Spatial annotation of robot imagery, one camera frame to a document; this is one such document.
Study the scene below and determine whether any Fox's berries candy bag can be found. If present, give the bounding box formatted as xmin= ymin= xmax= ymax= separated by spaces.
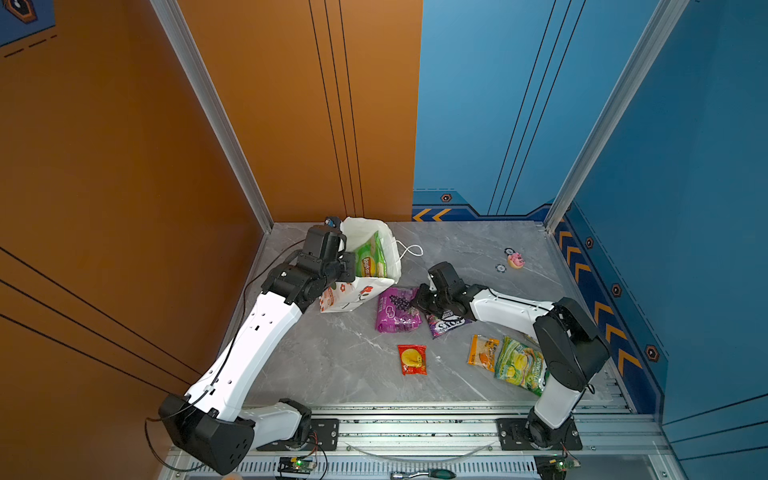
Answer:
xmin=427 ymin=310 xmax=472 ymax=339

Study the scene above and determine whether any green handled screwdriver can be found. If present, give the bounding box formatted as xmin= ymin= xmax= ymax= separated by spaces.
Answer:
xmin=390 ymin=468 xmax=456 ymax=480

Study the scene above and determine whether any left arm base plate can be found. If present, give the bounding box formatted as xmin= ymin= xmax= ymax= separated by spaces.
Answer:
xmin=257 ymin=417 xmax=340 ymax=452

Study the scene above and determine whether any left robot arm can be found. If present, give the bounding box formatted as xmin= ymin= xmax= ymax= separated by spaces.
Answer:
xmin=156 ymin=217 xmax=355 ymax=475

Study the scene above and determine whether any pink toy keychain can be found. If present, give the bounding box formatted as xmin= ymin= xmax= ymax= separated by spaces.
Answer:
xmin=495 ymin=247 xmax=525 ymax=273

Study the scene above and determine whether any green yellow snack bag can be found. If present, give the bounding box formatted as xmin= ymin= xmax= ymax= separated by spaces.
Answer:
xmin=494 ymin=337 xmax=548 ymax=396

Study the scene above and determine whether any small orange snack packet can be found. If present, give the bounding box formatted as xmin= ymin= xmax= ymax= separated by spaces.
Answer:
xmin=467 ymin=334 xmax=501 ymax=372

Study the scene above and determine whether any white paper bag with flower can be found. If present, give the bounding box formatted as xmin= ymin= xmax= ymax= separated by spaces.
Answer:
xmin=319 ymin=217 xmax=424 ymax=313

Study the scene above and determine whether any right circuit board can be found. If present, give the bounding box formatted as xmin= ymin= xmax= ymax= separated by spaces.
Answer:
xmin=534 ymin=456 xmax=581 ymax=480

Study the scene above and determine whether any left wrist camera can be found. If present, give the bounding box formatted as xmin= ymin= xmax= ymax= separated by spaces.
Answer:
xmin=324 ymin=216 xmax=342 ymax=229

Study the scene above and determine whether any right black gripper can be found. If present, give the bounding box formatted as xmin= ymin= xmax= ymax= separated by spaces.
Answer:
xmin=406 ymin=283 xmax=452 ymax=319

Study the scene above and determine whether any aluminium corner post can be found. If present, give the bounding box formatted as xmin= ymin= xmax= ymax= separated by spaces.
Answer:
xmin=543 ymin=0 xmax=689 ymax=235
xmin=150 ymin=0 xmax=274 ymax=234

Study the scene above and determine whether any left green circuit board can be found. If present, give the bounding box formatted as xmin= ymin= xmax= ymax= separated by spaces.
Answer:
xmin=276 ymin=457 xmax=320 ymax=479

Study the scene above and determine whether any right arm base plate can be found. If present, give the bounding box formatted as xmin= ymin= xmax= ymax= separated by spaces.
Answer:
xmin=496 ymin=417 xmax=583 ymax=451

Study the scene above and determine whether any red yellow snack packet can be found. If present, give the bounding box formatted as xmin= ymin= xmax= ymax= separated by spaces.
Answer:
xmin=398 ymin=345 xmax=427 ymax=376

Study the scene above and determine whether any left aluminium corner post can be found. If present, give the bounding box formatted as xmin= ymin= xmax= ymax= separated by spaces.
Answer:
xmin=150 ymin=0 xmax=274 ymax=234

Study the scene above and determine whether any aluminium rail frame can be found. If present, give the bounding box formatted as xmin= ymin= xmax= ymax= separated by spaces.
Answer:
xmin=157 ymin=400 xmax=688 ymax=480

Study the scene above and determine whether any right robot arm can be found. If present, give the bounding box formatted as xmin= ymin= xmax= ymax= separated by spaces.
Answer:
xmin=412 ymin=262 xmax=611 ymax=450

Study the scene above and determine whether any purple grape candy bag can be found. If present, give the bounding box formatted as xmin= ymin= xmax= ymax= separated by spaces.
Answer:
xmin=375 ymin=286 xmax=423 ymax=334

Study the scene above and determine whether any green Lays chips bag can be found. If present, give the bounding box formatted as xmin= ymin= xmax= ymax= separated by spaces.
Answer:
xmin=355 ymin=232 xmax=388 ymax=278

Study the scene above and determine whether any right aluminium corner post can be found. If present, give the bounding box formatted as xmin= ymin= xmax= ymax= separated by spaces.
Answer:
xmin=543 ymin=0 xmax=689 ymax=235

